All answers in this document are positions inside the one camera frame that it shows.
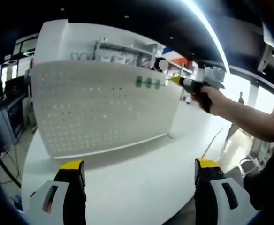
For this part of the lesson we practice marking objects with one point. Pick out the dark equipment cabinet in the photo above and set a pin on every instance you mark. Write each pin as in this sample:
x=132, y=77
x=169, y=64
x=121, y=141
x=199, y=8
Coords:
x=12, y=114

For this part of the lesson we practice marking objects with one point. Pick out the white wall shelf rack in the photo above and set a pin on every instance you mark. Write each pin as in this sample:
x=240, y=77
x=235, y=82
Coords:
x=118, y=48

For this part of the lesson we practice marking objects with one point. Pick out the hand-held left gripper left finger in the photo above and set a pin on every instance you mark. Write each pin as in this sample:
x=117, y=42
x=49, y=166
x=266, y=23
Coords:
x=57, y=201

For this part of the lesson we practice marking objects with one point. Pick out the person's right hand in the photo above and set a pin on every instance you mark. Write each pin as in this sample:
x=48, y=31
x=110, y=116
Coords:
x=203, y=98

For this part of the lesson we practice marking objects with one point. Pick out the person's black shirt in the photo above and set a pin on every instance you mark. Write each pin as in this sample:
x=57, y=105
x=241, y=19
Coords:
x=268, y=175

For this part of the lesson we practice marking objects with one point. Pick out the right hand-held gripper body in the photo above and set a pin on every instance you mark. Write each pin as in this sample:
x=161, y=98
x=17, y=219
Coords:
x=214, y=78

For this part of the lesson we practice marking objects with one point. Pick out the white perforated mounting plate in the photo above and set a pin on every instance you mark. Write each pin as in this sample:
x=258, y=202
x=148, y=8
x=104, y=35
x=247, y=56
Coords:
x=92, y=112

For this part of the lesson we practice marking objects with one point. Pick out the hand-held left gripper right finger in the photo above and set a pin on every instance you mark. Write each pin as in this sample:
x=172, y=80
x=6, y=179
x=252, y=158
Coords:
x=214, y=201

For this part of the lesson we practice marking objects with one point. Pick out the cream chair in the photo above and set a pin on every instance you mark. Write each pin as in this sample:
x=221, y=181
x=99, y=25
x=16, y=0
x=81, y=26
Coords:
x=238, y=143

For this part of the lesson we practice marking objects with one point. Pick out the ceiling light strip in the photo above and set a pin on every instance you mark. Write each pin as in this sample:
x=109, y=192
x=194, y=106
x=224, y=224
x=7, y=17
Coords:
x=212, y=30

